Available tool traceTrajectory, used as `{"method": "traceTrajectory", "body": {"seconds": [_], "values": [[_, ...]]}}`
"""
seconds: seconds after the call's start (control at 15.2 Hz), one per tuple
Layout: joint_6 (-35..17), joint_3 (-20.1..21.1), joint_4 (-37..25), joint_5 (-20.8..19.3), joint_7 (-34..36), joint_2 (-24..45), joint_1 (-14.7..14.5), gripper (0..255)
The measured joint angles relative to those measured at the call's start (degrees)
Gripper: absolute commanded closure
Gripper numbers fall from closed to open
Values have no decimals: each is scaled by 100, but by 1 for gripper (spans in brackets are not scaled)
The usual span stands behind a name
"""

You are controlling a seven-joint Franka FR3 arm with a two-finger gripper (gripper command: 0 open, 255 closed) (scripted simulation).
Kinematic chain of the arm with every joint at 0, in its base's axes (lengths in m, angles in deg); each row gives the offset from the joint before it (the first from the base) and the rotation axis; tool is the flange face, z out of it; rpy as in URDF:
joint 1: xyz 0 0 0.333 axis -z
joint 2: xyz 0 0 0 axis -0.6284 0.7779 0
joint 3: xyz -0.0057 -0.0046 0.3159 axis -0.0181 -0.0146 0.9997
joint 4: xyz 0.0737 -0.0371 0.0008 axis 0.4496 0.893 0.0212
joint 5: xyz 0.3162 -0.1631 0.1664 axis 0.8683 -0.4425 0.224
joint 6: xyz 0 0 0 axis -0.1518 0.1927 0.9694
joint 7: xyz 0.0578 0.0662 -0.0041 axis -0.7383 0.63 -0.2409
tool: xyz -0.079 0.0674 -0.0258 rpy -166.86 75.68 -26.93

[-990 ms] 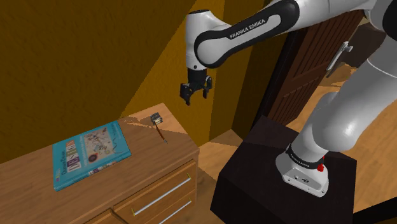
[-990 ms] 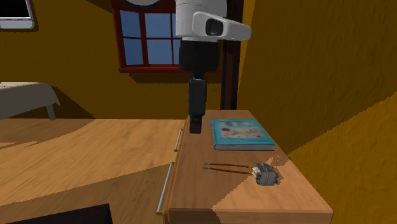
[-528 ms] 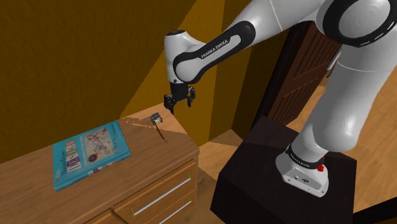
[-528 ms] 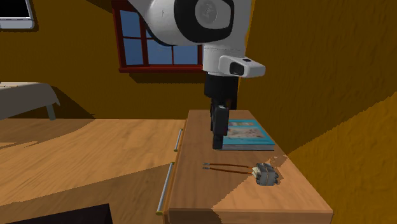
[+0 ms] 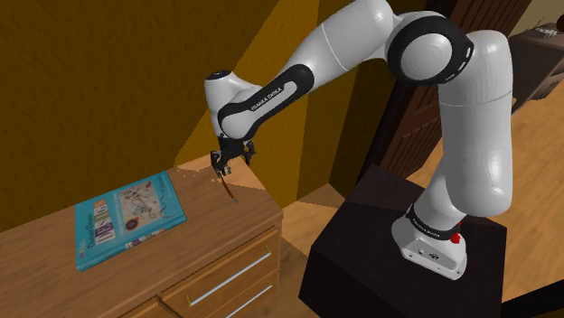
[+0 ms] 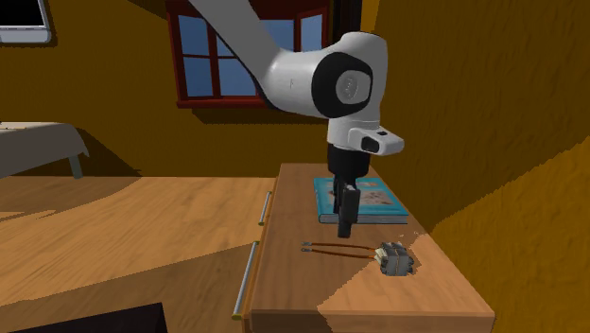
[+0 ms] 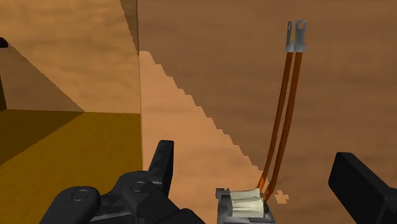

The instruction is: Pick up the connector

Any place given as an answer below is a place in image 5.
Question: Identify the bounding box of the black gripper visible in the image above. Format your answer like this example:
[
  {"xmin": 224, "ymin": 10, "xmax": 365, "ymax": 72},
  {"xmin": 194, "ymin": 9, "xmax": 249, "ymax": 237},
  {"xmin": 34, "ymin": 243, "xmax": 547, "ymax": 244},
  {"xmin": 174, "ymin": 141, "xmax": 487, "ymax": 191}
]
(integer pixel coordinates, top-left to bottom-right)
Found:
[{"xmin": 210, "ymin": 136, "xmax": 257, "ymax": 179}]

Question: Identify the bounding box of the brown pen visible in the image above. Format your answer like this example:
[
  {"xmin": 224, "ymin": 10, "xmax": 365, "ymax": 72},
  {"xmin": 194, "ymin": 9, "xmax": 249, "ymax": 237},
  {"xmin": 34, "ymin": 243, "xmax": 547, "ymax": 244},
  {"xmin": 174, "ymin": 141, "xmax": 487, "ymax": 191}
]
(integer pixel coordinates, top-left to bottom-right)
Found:
[{"xmin": 221, "ymin": 173, "xmax": 240, "ymax": 205}]

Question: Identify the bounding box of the wooden chest of drawers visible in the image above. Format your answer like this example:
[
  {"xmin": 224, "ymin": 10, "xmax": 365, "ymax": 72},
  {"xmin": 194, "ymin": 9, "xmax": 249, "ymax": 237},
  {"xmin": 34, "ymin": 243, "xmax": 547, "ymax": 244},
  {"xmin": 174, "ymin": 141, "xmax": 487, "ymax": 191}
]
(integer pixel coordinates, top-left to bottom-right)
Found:
[{"xmin": 0, "ymin": 154, "xmax": 285, "ymax": 318}]

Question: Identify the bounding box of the teal book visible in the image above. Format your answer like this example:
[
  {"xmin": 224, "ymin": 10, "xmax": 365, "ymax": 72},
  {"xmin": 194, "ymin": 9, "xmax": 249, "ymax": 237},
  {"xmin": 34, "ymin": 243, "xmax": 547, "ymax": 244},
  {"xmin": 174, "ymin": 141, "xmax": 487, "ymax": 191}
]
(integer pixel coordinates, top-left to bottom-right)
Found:
[{"xmin": 73, "ymin": 170, "xmax": 188, "ymax": 273}]

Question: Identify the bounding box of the black robot stand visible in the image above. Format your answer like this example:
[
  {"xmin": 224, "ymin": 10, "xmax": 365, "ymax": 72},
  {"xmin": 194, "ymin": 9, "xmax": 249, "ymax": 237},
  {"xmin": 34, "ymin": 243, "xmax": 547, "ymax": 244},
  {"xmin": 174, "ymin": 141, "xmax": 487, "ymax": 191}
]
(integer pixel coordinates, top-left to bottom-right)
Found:
[{"xmin": 297, "ymin": 164, "xmax": 509, "ymax": 318}]

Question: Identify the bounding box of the dark brown door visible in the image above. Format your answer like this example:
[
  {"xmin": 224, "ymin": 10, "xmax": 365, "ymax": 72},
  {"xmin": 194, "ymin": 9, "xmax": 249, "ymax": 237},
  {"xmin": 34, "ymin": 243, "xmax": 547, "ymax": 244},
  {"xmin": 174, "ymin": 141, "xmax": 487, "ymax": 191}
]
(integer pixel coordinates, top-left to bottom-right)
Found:
[{"xmin": 357, "ymin": 0, "xmax": 534, "ymax": 182}]

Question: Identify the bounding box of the dark brown cabinet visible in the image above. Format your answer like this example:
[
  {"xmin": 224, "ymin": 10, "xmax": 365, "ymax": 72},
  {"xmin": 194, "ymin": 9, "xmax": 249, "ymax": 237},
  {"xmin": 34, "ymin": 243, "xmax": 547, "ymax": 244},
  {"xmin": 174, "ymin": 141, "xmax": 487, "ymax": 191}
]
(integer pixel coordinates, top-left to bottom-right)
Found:
[{"xmin": 507, "ymin": 22, "xmax": 564, "ymax": 115}]

